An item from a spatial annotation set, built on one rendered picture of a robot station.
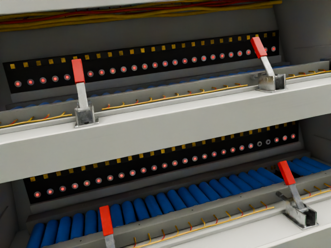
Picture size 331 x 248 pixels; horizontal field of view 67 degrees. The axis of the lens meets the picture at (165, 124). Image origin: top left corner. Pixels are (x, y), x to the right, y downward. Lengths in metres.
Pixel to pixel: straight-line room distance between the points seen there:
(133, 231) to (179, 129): 0.16
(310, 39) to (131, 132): 0.43
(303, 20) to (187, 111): 0.38
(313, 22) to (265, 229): 0.40
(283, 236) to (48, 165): 0.32
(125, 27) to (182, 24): 0.12
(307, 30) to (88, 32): 0.44
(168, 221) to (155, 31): 0.37
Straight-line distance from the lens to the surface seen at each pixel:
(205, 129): 0.33
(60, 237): 0.43
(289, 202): 0.43
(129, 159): 0.46
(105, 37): 0.55
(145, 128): 0.31
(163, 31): 0.57
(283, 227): 0.42
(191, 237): 0.39
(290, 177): 0.42
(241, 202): 0.43
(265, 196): 0.45
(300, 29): 0.63
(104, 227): 0.35
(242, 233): 0.40
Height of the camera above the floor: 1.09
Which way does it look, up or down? 3 degrees up
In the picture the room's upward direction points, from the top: 11 degrees counter-clockwise
